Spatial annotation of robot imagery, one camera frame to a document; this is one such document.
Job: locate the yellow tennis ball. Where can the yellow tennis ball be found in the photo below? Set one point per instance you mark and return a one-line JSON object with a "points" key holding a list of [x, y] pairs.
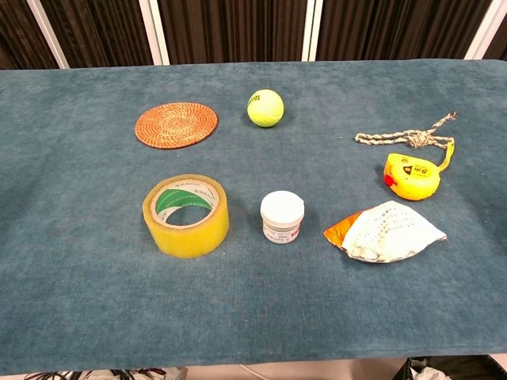
{"points": [[265, 107]]}

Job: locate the white partition post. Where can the white partition post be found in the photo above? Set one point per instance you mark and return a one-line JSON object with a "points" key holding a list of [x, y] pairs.
{"points": [[47, 31], [485, 29], [312, 29], [154, 31]]}

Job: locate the crumpled white orange snack bag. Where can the crumpled white orange snack bag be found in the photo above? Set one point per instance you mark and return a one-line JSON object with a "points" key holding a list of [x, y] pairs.
{"points": [[388, 233]]}

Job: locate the clear packing tape roll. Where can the clear packing tape roll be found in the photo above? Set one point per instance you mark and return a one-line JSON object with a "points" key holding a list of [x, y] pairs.
{"points": [[190, 233]]}

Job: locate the yellow tape measure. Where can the yellow tape measure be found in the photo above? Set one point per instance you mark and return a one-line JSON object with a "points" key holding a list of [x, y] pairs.
{"points": [[414, 176]]}

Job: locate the round woven rattan coaster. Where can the round woven rattan coaster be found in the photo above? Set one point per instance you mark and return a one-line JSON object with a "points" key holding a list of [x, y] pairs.
{"points": [[176, 125]]}

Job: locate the small white plastic jar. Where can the small white plastic jar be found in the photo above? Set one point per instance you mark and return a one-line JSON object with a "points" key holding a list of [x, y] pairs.
{"points": [[282, 221]]}

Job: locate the teal table cloth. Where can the teal table cloth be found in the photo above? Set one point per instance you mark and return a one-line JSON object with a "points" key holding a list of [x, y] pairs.
{"points": [[119, 297]]}

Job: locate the black box under table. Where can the black box under table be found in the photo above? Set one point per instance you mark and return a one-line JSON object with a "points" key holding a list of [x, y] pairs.
{"points": [[455, 368]]}

